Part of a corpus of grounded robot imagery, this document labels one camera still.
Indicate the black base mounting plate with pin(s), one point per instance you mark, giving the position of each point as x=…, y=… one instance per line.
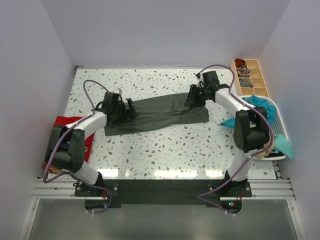
x=162, y=192

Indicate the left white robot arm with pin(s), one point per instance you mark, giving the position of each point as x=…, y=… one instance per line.
x=90, y=123

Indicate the wooden compartment organizer box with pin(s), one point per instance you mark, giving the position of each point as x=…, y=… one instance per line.
x=256, y=77

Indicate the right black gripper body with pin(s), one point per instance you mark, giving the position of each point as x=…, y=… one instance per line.
x=200, y=96

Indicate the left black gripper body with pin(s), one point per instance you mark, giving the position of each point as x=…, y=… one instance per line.
x=121, y=114

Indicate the dark grey t shirt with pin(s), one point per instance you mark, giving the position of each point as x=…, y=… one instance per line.
x=159, y=112

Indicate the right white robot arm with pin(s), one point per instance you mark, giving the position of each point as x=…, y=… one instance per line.
x=251, y=131

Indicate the teal t shirt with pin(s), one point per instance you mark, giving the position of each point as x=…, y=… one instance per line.
x=270, y=117

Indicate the beige t shirt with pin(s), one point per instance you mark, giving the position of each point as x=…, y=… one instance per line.
x=267, y=149

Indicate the grey rolled socks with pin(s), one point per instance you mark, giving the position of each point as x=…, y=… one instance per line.
x=245, y=83

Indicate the aluminium rail frame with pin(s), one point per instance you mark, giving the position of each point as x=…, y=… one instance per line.
x=61, y=189

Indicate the white perforated laundry basket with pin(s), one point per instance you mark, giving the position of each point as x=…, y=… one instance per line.
x=277, y=130

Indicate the red black rolled socks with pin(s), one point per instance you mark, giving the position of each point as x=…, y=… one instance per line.
x=240, y=63

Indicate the patterned rolled socks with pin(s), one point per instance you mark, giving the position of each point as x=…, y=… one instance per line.
x=243, y=72

